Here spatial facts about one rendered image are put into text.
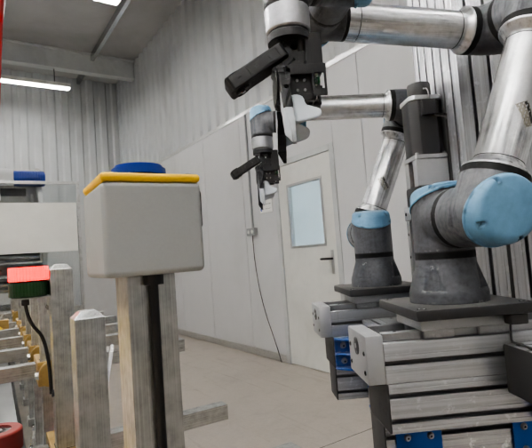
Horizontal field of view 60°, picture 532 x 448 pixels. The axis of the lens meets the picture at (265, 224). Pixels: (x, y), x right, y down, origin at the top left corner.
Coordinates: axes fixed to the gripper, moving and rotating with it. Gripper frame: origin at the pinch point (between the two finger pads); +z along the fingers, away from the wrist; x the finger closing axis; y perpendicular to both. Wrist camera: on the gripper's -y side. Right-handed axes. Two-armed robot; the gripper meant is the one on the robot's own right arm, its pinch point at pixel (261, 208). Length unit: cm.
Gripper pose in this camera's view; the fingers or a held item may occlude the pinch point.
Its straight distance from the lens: 159.5
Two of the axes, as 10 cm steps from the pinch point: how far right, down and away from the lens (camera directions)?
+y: 10.0, -0.7, 0.6
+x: -0.6, 0.7, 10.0
